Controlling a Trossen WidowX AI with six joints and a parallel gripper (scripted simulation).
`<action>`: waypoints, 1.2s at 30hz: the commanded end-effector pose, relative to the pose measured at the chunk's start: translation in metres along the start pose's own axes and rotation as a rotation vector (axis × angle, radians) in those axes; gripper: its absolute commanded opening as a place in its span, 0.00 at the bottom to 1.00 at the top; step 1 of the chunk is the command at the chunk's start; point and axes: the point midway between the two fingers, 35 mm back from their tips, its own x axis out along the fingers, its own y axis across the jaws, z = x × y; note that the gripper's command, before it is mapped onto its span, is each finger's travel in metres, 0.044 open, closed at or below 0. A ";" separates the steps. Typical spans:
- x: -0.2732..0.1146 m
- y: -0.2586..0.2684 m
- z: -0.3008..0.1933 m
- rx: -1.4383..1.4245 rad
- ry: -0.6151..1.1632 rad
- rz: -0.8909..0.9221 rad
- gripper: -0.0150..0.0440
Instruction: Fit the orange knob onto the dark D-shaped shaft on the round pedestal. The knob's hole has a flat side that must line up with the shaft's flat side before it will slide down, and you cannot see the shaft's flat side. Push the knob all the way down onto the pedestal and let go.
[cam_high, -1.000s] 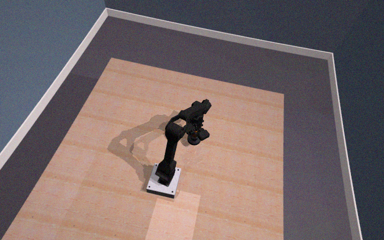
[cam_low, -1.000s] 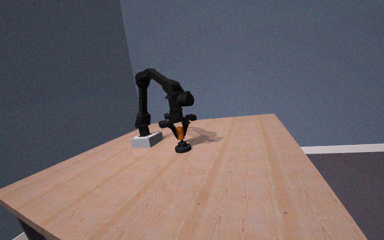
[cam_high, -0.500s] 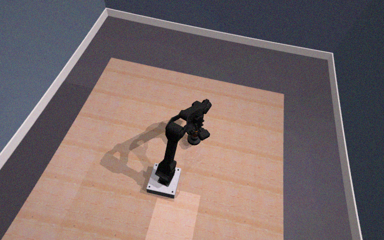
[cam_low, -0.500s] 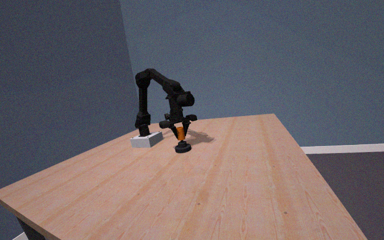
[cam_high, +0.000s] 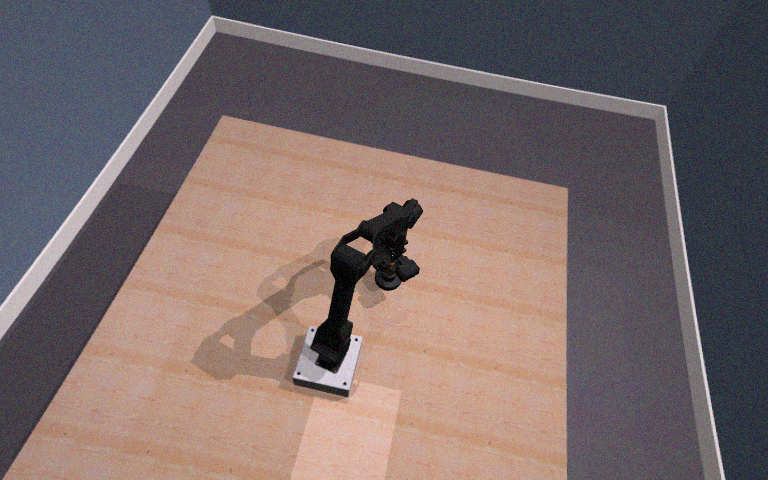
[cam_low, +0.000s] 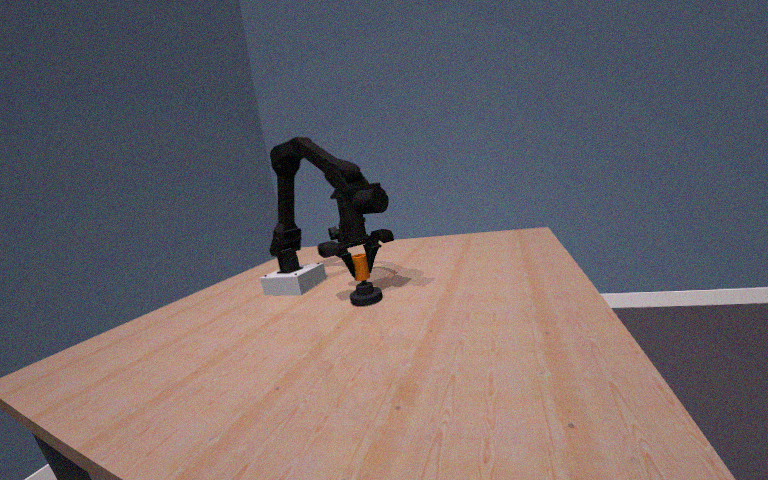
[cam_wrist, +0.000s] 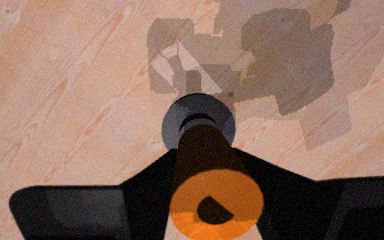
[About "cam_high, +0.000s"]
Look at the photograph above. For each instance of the dark grey round pedestal with shaft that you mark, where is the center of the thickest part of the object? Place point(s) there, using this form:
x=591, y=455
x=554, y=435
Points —
x=387, y=282

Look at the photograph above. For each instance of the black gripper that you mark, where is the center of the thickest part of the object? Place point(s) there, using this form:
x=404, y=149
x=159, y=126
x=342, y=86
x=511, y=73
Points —
x=404, y=268

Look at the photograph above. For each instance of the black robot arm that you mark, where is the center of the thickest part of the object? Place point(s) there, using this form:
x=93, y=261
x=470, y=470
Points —
x=348, y=266

